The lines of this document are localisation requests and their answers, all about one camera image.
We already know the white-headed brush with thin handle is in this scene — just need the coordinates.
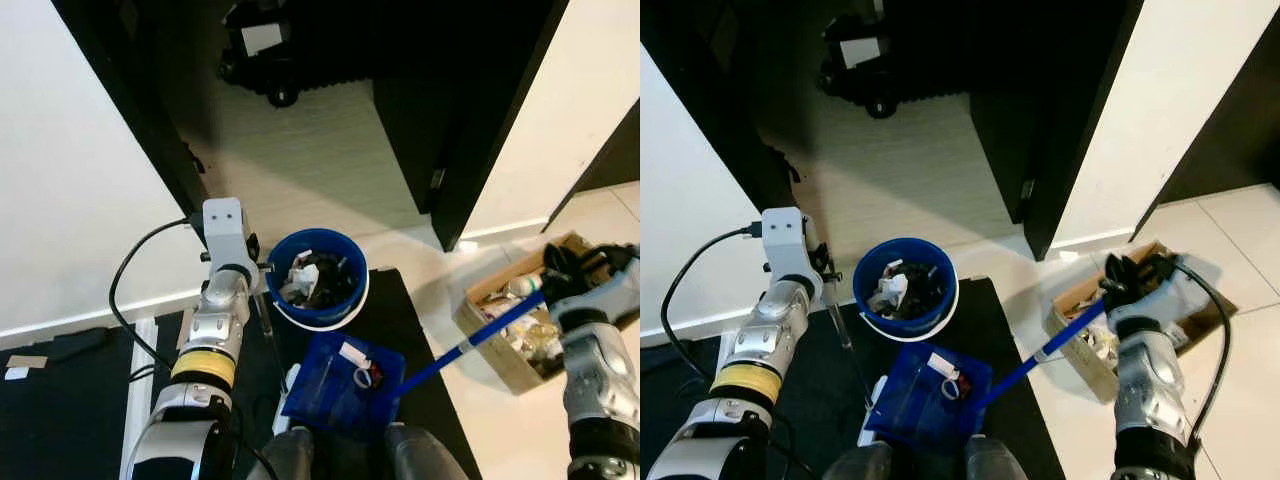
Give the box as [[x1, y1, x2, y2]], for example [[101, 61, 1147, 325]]
[[255, 288, 303, 434], [822, 298, 889, 447]]

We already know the blue long-handled dustpan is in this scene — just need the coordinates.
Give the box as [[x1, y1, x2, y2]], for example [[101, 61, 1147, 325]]
[[280, 290, 551, 443], [865, 298, 1113, 453]]

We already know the black floor mat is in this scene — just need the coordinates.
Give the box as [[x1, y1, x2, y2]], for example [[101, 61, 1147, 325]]
[[0, 268, 481, 480], [640, 278, 1066, 480]]

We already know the white floor tape strip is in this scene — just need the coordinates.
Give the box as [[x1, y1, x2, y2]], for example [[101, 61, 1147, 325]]
[[120, 318, 159, 479]]

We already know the brown cardboard box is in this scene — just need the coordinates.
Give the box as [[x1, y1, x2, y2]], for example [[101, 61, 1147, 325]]
[[1045, 240, 1239, 403], [452, 232, 641, 396]]

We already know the crumpled white paper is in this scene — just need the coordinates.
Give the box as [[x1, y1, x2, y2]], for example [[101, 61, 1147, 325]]
[[872, 262, 911, 313], [285, 252, 321, 301]]

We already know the blue round waste bucket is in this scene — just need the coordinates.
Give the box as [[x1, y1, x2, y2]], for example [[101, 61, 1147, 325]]
[[265, 228, 371, 331], [852, 237, 961, 343]]

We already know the black door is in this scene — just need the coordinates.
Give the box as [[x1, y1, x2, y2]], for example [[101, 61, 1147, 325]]
[[968, 0, 1146, 263], [373, 0, 571, 253]]

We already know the black wheeled equipment base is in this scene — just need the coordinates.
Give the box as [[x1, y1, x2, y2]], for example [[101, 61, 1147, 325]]
[[218, 0, 331, 109], [818, 0, 936, 119]]

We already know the grey left robot leg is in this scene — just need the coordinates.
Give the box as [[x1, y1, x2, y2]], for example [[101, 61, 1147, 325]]
[[822, 438, 896, 480], [248, 428, 316, 480]]

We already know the grey robot leg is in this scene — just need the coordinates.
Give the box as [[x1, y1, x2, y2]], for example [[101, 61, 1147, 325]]
[[822, 438, 896, 480], [248, 428, 316, 480], [385, 425, 471, 480], [965, 435, 1031, 480]]

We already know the grey right robot leg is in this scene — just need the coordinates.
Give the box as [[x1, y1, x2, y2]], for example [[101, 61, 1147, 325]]
[[965, 435, 1031, 480], [385, 425, 471, 480]]

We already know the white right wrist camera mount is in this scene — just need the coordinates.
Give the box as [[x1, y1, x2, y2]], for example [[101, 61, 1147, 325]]
[[1112, 265, 1216, 336], [570, 255, 641, 326]]

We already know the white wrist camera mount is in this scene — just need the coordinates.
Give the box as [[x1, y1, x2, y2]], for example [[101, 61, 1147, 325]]
[[760, 207, 813, 283], [570, 255, 641, 326], [200, 197, 253, 271], [1112, 265, 1216, 336]]

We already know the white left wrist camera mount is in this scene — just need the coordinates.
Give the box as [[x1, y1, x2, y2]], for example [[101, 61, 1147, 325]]
[[760, 207, 813, 283], [200, 197, 253, 271]]

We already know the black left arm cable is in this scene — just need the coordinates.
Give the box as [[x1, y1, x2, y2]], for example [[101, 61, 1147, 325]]
[[662, 225, 766, 386], [108, 215, 206, 371]]

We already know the black door frame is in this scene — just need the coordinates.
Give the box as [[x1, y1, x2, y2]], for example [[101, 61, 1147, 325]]
[[50, 0, 211, 226], [640, 0, 801, 216]]

